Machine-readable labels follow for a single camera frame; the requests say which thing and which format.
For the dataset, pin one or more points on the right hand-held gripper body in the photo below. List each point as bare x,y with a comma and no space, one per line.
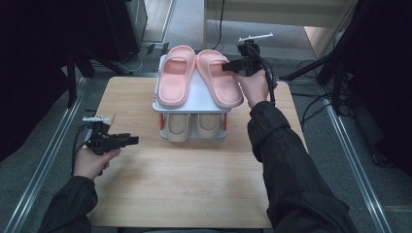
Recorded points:
251,61

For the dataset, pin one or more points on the person's right hand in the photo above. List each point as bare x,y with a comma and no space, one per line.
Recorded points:
254,87

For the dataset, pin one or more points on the person's left hand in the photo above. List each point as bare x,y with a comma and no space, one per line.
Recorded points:
90,165

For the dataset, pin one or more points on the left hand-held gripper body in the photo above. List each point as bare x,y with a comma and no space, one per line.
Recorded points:
103,142

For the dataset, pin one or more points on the grey cabinet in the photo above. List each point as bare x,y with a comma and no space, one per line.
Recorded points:
137,19

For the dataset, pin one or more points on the pink slide slipper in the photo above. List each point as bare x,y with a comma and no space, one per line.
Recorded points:
220,84
176,77

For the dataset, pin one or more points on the white two-tier shoe rack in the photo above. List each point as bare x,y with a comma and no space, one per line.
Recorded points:
200,100

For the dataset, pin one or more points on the light wooden cabinet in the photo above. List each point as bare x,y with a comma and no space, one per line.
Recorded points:
291,16

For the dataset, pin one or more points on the dark curtain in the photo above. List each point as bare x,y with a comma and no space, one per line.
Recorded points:
388,81
32,64

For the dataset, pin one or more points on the metal floor rail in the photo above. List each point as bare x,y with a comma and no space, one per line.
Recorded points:
356,168
48,152

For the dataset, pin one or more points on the beige clog shoe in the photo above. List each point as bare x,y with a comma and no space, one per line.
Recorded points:
208,126
177,127

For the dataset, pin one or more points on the black tripod stand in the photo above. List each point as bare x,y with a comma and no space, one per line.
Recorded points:
72,84
304,68

